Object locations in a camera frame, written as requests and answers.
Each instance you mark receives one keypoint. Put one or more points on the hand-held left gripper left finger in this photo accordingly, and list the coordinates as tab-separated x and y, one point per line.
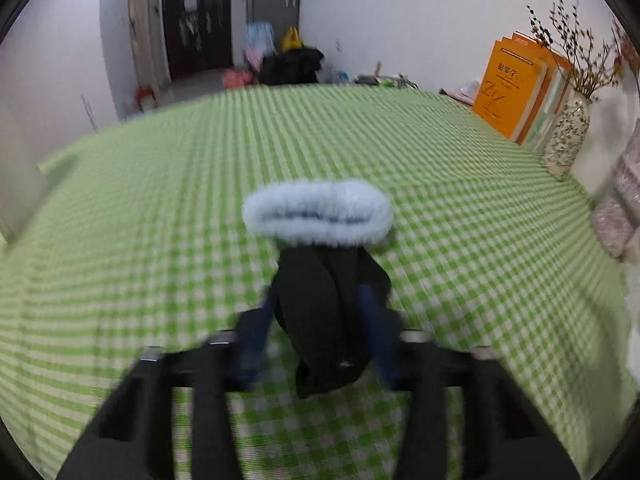
252	347

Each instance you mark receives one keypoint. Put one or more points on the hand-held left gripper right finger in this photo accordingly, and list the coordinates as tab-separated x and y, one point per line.
380	340

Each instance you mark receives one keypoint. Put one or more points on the green checked tablecloth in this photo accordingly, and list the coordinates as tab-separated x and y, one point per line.
175	185

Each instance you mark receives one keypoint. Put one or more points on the green white box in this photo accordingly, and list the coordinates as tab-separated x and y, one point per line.
382	80

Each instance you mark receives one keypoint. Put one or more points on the pink paper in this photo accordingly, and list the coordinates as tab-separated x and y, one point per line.
460	92

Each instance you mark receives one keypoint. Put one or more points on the red plastic bag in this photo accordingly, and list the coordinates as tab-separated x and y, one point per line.
237	79

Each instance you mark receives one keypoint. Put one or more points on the red stool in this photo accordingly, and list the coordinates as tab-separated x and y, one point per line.
146	99

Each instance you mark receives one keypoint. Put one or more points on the speckled vase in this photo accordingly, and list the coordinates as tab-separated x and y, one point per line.
567	137

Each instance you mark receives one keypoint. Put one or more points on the large orange book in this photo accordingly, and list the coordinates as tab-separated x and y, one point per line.
505	87

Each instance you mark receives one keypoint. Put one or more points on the black bag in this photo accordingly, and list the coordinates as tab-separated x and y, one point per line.
292	66

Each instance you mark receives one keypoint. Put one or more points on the thin orange book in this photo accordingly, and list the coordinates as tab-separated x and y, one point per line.
547	95

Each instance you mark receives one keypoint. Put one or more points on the blue plastic bag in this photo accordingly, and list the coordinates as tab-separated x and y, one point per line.
257	42

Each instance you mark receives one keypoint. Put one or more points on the yellow bag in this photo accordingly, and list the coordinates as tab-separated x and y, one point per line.
291	40

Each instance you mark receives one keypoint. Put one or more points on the dark entrance door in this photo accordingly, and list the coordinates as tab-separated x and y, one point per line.
197	20

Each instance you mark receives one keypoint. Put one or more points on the dried branch bouquet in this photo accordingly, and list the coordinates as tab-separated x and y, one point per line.
575	45

